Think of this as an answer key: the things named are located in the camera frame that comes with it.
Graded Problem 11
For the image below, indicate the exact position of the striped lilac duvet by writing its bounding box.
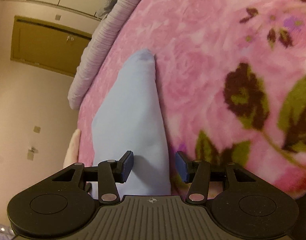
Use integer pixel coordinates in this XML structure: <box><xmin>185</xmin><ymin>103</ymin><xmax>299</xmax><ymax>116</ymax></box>
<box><xmin>67</xmin><ymin>0</ymin><xmax>141</xmax><ymax>110</ymax></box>

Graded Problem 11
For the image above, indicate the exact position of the cream pillow corner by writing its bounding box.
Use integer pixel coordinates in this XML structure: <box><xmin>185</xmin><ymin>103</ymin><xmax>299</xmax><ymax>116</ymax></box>
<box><xmin>63</xmin><ymin>129</ymin><xmax>81</xmax><ymax>168</ymax></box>

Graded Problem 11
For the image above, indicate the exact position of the light blue sweatshirt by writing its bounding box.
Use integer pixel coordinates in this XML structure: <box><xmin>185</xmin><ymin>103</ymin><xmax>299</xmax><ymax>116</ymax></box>
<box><xmin>92</xmin><ymin>49</ymin><xmax>171</xmax><ymax>196</ymax></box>

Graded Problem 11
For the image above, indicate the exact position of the pink rose blanket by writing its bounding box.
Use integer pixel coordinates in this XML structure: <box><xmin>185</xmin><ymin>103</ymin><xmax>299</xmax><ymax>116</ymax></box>
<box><xmin>78</xmin><ymin>0</ymin><xmax>306</xmax><ymax>198</ymax></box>

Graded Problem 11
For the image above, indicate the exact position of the brown wooden door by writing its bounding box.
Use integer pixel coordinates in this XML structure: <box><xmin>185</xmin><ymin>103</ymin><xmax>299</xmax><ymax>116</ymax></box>
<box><xmin>11</xmin><ymin>15</ymin><xmax>92</xmax><ymax>77</ymax></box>

